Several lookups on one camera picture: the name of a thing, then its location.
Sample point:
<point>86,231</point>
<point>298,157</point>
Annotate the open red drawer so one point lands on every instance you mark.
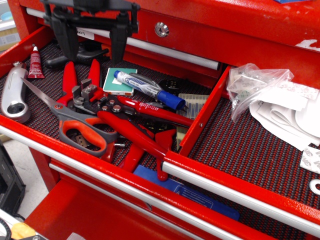
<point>244,163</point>
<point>122,204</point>

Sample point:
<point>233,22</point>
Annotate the black spring clamp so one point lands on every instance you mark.
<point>87,51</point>

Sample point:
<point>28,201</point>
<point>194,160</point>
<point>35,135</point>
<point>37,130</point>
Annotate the silver cabinet key lock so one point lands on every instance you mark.
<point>161,29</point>

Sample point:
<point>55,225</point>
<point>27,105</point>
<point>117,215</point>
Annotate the black labelled bit holder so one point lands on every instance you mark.
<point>172,86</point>

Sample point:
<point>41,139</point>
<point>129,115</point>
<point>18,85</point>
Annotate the red handled crimping pliers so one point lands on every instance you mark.
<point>70,80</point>

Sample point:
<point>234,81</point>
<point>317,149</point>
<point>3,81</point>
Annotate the open left red drawer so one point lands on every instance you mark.
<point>122,204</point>

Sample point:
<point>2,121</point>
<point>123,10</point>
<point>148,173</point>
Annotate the silver utility knife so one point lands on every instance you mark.
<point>13,104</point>

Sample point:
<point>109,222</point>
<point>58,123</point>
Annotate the green white small box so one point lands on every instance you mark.
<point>113,87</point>

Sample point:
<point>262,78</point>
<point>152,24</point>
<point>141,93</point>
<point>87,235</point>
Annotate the red handled pliers underneath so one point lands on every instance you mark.
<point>135,152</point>

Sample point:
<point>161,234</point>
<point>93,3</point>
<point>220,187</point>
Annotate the silver metal washer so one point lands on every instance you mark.
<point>314,186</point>

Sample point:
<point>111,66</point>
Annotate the red automatic wire stripper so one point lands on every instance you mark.
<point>149,128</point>

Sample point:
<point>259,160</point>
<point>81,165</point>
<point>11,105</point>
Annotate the open right red drawer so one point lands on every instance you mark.
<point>244,163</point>

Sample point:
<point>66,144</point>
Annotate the white Markers label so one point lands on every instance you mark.
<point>85,33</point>

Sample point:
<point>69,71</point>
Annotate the white 3M adhesive strip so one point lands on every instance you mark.
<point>310,159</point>

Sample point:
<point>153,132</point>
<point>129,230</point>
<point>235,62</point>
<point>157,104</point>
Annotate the white paper sheets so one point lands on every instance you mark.
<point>286,111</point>

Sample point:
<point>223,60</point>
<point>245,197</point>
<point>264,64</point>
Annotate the clear plastic zip bag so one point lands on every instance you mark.
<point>248,82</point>

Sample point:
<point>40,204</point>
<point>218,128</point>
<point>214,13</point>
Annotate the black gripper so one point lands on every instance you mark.
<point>116,16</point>

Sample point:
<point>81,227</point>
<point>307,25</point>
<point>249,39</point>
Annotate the red grey scissors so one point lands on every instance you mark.
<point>71,120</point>

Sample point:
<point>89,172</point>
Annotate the red metal tool chest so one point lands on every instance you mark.
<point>230,33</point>

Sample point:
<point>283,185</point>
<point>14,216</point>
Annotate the black storage crate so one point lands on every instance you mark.
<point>12,188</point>

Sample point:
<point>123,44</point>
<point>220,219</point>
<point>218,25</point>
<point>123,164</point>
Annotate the blue capped marker pen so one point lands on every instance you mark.
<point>150,88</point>

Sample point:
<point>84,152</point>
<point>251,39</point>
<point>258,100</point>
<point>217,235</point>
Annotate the red threadlocker tube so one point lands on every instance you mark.
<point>35,68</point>

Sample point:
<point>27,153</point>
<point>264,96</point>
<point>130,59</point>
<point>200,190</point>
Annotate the clear drill bit case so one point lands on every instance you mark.
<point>194,103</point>

